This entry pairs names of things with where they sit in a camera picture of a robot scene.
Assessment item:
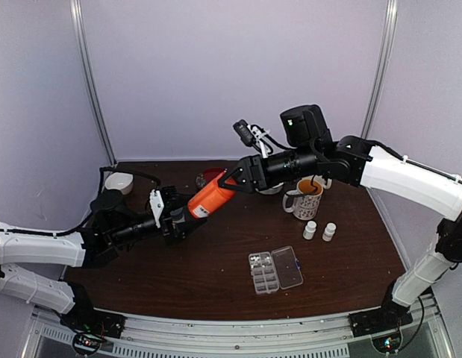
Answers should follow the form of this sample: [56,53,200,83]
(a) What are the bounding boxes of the orange pill bottle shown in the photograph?
[187,175,235,219]

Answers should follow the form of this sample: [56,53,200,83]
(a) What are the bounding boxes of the small white bottle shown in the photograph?
[322,222,337,242]
[302,221,317,240]

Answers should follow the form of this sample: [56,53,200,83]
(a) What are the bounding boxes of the clear plastic pill organizer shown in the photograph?
[248,246,304,295]

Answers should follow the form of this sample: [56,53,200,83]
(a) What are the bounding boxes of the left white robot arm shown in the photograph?
[0,189,205,331]

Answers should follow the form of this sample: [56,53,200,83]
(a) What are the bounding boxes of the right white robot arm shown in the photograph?
[218,104,462,330]

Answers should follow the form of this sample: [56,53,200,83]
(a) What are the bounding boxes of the white pills in organizer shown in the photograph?
[249,253,272,268]

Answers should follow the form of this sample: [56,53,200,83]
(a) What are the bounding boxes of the grey lid vitamin bottle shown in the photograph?
[170,208,184,223]

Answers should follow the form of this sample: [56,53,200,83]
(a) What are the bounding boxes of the red floral plate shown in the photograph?
[195,167,225,190]

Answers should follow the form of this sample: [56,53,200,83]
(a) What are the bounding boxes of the white scalloped bowl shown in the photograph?
[257,186,282,195]

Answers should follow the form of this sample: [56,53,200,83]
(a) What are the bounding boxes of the floral mug yellow inside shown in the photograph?
[282,177,324,221]

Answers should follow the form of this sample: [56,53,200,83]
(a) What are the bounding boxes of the white ceramic rice bowl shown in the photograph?
[104,172,134,195]

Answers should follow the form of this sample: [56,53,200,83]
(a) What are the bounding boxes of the cream ribbed mug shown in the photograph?
[317,176,332,190]

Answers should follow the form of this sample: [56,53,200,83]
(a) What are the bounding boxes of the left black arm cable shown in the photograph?
[0,166,160,238]

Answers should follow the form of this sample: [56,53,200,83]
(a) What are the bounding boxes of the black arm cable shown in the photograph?
[0,166,160,238]
[372,140,462,186]

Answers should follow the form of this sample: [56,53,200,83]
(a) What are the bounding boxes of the front aluminium rail base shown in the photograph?
[27,290,454,358]

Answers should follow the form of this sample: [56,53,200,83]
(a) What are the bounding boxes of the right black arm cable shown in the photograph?
[372,140,462,186]

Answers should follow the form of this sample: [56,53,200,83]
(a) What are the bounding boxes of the right aluminium frame post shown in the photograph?
[358,0,399,139]

